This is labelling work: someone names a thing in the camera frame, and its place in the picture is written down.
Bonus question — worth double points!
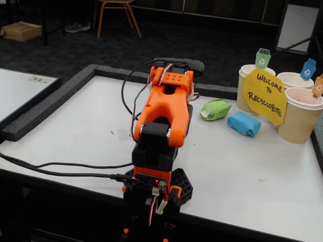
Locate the black slanted stand bar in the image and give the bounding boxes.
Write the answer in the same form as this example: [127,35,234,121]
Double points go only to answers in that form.
[271,37,313,57]

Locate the blue paper parcel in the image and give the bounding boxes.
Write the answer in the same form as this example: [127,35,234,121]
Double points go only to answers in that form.
[227,110,262,137]

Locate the black framed whiteboard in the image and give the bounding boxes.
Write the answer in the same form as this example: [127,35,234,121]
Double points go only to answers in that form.
[0,68,61,127]

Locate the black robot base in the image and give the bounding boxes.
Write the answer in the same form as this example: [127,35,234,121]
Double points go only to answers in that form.
[121,167,194,242]

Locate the white tape wrap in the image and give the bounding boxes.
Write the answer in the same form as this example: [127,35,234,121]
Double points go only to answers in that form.
[188,87,200,102]

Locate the red black servo wire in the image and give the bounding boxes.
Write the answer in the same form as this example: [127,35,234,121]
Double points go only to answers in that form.
[130,75,152,139]

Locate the thin black camera cable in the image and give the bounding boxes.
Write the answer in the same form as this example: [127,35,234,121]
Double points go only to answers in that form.
[0,59,167,169]

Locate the brown cardboard box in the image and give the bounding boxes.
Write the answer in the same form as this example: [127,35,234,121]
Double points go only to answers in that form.
[0,21,43,42]

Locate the paper cup with green tag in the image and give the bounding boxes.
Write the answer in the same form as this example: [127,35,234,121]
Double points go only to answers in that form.
[236,64,276,115]

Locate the small paper sticker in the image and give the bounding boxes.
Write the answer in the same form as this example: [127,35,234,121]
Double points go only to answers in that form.
[28,75,52,84]

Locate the chair with gold legs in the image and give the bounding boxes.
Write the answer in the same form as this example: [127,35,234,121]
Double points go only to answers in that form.
[92,0,142,38]

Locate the orange clamp bracket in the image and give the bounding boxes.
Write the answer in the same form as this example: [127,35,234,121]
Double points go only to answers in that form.
[168,186,183,202]

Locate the green recycling bin tag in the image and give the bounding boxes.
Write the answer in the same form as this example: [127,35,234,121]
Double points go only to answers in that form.
[254,48,272,70]

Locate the white red wrist wire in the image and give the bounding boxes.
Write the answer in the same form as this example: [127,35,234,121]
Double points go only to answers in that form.
[150,63,175,86]

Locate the orange recycling bin tag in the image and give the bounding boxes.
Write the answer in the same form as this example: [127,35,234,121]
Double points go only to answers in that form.
[312,74,323,99]

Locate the black metal table leg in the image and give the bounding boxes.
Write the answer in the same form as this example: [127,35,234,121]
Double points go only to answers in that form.
[40,0,66,46]

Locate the paper cup with orange tag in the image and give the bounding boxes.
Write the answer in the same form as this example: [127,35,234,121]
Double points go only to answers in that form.
[278,87,323,145]

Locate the green paper parcel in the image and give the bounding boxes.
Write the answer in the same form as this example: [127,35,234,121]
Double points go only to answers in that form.
[200,98,232,122]

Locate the base wire bundle with connector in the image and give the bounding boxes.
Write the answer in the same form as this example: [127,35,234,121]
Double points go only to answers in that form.
[147,188,169,226]

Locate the paper cup with blue tag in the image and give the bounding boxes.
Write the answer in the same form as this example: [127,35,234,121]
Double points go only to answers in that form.
[277,72,315,91]

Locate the yellow welcome paper sign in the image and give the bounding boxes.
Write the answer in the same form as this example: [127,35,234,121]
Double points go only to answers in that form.
[241,68,288,127]

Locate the long grey foam border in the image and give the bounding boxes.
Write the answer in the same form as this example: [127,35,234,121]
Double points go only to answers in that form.
[0,64,238,142]

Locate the blue recycling bin tag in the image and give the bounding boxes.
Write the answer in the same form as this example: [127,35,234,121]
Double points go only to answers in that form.
[300,57,317,81]

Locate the white panel with black frame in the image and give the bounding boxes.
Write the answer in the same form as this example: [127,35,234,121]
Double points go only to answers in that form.
[275,0,321,55]

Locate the orange controller board case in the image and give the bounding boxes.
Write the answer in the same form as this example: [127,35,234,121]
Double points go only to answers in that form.
[133,165,173,190]

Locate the short grey foam strip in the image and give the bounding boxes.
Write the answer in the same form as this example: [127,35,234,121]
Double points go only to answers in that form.
[310,126,323,174]

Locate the black usb cable with plug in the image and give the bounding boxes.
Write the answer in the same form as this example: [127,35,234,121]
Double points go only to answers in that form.
[0,154,138,184]

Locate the grey sneaker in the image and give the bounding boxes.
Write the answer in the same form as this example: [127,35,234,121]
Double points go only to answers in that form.
[65,21,91,33]

